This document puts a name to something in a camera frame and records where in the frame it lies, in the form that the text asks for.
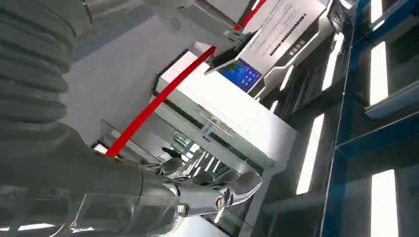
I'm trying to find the white printed sign board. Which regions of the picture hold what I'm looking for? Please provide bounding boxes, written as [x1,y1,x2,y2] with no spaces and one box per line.
[244,0,328,74]

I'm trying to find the white counter cabinet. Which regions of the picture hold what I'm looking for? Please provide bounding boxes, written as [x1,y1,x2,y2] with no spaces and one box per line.
[153,50,297,171]

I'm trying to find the red stripe band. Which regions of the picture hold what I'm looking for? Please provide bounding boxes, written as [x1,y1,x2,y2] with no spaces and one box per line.
[105,0,267,158]

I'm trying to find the robot right arm ribbed sleeve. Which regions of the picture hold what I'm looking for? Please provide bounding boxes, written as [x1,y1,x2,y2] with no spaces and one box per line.
[0,0,94,159]

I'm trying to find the blue display screen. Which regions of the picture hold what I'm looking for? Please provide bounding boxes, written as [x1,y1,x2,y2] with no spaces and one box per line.
[218,58,263,93]

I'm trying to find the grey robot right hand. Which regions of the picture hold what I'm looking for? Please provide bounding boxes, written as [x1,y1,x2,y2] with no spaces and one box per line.
[0,125,263,237]

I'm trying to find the white ceiling light panel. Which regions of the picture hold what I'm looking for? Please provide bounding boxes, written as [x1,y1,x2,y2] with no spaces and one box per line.
[369,40,389,106]
[321,32,345,92]
[370,169,399,237]
[295,113,325,196]

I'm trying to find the blue steel frame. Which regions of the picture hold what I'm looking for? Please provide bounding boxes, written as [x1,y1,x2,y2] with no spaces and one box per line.
[320,0,419,237]

